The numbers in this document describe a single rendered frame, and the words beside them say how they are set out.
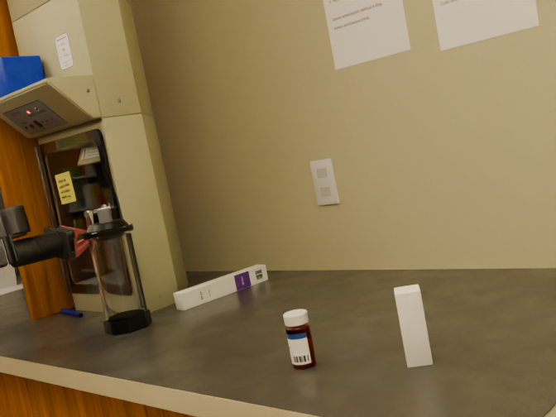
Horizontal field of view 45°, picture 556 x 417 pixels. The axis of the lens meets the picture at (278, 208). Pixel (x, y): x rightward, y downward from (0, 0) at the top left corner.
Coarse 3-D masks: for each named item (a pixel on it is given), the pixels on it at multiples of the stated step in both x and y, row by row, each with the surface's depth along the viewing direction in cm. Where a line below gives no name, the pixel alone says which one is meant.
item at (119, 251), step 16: (128, 224) 146; (96, 240) 144; (112, 240) 143; (128, 240) 146; (96, 256) 144; (112, 256) 144; (128, 256) 146; (96, 272) 146; (112, 272) 144; (128, 272) 145; (112, 288) 144; (128, 288) 145; (112, 304) 145; (128, 304) 145; (144, 304) 148; (112, 320) 145
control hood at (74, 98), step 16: (48, 80) 147; (64, 80) 149; (80, 80) 152; (16, 96) 158; (32, 96) 155; (48, 96) 152; (64, 96) 149; (80, 96) 152; (96, 96) 155; (0, 112) 168; (64, 112) 156; (80, 112) 153; (96, 112) 154; (16, 128) 173; (64, 128) 165
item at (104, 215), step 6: (102, 210) 146; (108, 210) 147; (102, 216) 146; (108, 216) 146; (102, 222) 146; (108, 222) 145; (114, 222) 145; (120, 222) 146; (126, 222) 147; (90, 228) 144; (96, 228) 143; (102, 228) 143; (108, 228) 143
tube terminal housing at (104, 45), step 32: (64, 0) 157; (96, 0) 157; (32, 32) 169; (64, 32) 159; (96, 32) 156; (128, 32) 168; (96, 64) 155; (128, 64) 162; (128, 96) 161; (128, 128) 160; (128, 160) 160; (160, 160) 179; (128, 192) 159; (160, 192) 169; (160, 224) 165; (160, 256) 164; (160, 288) 164
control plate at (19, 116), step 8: (32, 104) 158; (40, 104) 157; (8, 112) 166; (16, 112) 165; (24, 112) 163; (32, 112) 161; (40, 112) 160; (48, 112) 158; (16, 120) 169; (24, 120) 167; (32, 120) 165; (40, 120) 164; (56, 120) 161; (64, 120) 159; (24, 128) 171; (32, 128) 169; (40, 128) 168; (48, 128) 166
